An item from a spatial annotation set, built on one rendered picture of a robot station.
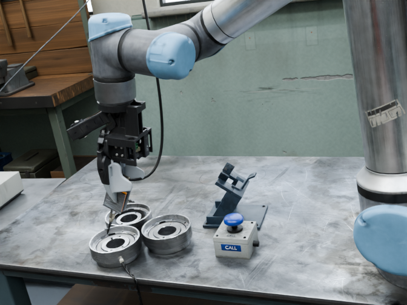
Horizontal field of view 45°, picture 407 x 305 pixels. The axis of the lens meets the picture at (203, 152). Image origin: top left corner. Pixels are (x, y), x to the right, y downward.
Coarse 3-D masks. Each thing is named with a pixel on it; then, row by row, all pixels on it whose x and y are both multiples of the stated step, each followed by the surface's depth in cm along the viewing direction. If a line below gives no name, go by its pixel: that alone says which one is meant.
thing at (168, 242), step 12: (168, 216) 108; (180, 216) 107; (144, 228) 104; (156, 228) 105; (168, 228) 106; (144, 240) 101; (156, 240) 99; (168, 240) 98; (180, 240) 100; (156, 252) 101; (168, 252) 100
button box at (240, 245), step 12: (228, 228) 97; (240, 228) 96; (252, 228) 97; (216, 240) 96; (228, 240) 95; (240, 240) 94; (252, 240) 96; (216, 252) 97; (228, 252) 96; (240, 252) 95; (252, 252) 96
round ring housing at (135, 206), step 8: (128, 208) 116; (136, 208) 115; (144, 208) 115; (120, 216) 113; (128, 216) 113; (136, 216) 113; (152, 216) 112; (112, 224) 107; (120, 224) 109; (128, 224) 106; (136, 224) 107
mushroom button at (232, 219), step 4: (228, 216) 96; (232, 216) 96; (236, 216) 96; (240, 216) 96; (224, 220) 96; (228, 220) 95; (232, 220) 95; (236, 220) 95; (240, 220) 95; (228, 224) 95; (232, 224) 95; (236, 224) 95; (232, 228) 97; (236, 228) 97
